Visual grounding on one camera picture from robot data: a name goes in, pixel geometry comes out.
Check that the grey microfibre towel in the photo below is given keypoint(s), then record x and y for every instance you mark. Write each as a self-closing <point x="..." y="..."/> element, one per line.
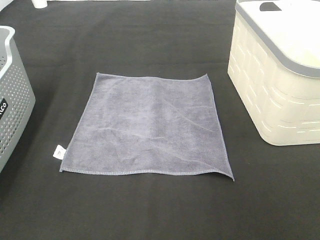
<point x="136" y="125"/>

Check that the cream plastic storage basket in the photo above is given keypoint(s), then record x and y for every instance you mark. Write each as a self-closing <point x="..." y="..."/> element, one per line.
<point x="274" y="65"/>

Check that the black table cloth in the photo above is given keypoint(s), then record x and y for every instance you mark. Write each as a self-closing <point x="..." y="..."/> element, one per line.
<point x="275" y="190"/>

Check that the grey perforated plastic basket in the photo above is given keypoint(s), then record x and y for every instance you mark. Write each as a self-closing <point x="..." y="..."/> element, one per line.
<point x="17" y="98"/>

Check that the white cylindrical object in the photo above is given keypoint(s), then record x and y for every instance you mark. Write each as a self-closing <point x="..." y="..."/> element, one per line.
<point x="40" y="4"/>

